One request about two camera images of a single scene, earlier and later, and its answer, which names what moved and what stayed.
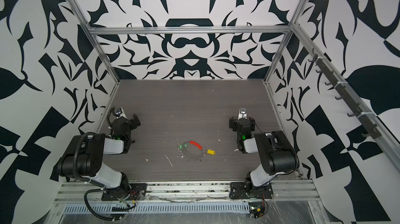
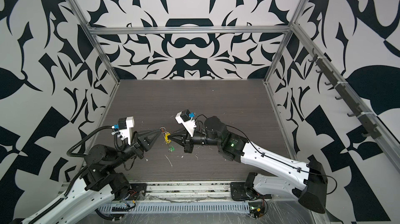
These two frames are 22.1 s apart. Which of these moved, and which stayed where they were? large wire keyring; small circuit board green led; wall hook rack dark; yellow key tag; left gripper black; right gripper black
Moved: left gripper black; yellow key tag; right gripper black; large wire keyring
Stayed: wall hook rack dark; small circuit board green led
